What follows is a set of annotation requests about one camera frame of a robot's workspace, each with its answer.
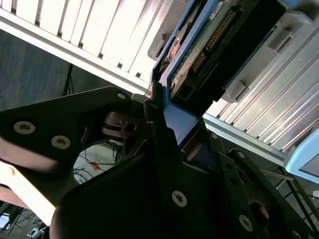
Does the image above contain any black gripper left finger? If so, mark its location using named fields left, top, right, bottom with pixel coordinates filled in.
left=0, top=82, right=198, bottom=227

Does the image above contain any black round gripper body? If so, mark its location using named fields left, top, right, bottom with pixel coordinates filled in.
left=48, top=139, right=249, bottom=239

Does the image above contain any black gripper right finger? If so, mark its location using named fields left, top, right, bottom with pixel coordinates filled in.
left=197, top=118, right=319, bottom=239

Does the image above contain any hard disk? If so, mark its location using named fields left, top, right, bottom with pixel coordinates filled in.
left=151, top=0, right=287, bottom=172

